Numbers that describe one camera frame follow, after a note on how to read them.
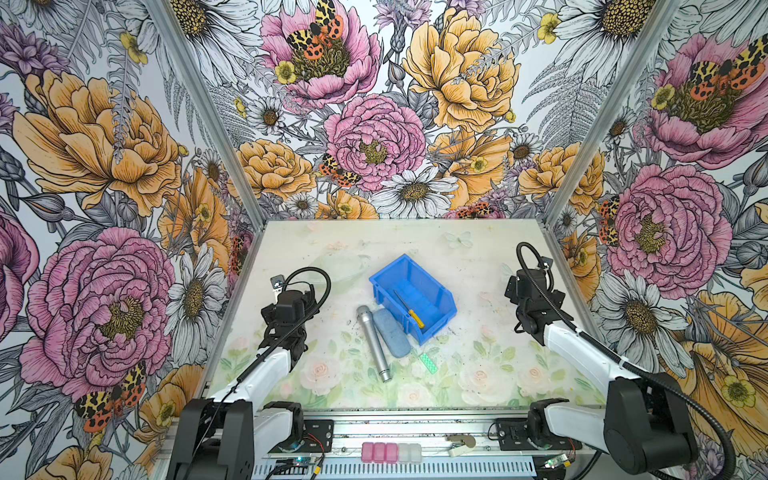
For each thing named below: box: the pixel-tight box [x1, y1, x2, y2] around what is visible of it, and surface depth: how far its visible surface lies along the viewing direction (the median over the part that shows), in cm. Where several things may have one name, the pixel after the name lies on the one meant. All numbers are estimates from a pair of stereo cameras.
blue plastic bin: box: [369, 254, 458, 346], surface depth 97 cm
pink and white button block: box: [361, 442, 423, 464], surface depth 73 cm
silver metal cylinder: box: [356, 305, 393, 383], surface depth 90 cm
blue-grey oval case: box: [372, 308, 411, 359], surface depth 91 cm
